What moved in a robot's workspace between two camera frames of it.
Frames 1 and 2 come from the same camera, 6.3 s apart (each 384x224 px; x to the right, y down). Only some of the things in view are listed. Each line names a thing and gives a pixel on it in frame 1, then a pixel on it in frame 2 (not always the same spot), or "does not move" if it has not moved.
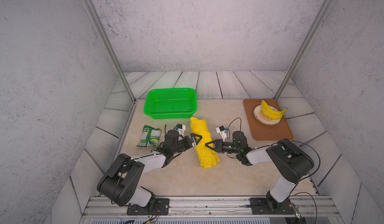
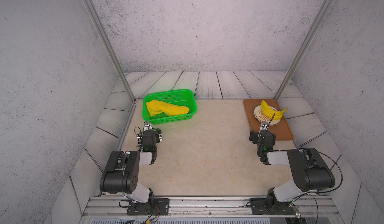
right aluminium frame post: x=311 y=36 does not move
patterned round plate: x=260 y=117 does not move
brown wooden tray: x=279 y=131 does not move
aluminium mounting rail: x=303 y=207 does not move
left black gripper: x=193 y=143 to x=157 y=136
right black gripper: x=210 y=143 to x=255 y=135
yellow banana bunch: x=270 y=112 does not move
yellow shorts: x=208 y=157 to x=155 y=107
